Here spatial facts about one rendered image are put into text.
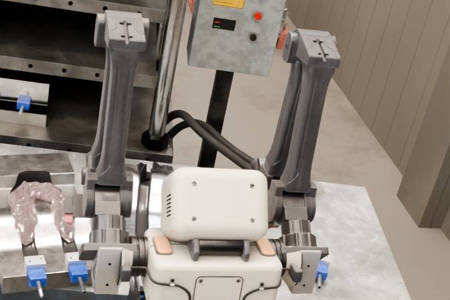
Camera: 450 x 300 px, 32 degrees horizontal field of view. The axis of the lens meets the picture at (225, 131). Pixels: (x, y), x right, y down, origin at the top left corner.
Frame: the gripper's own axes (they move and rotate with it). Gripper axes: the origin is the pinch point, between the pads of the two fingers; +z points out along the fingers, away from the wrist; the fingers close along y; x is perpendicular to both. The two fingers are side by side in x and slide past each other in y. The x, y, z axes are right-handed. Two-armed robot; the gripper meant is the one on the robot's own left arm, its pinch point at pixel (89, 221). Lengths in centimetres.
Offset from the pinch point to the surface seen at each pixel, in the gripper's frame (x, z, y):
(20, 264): 6.6, 12.5, 16.6
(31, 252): 2.0, 15.4, 13.7
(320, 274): 8, 14, -69
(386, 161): -135, 180, -202
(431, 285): -35, 130, -178
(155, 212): -13.1, 19.2, -21.7
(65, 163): -32.8, 26.4, 3.9
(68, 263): 7.4, 9.8, 4.4
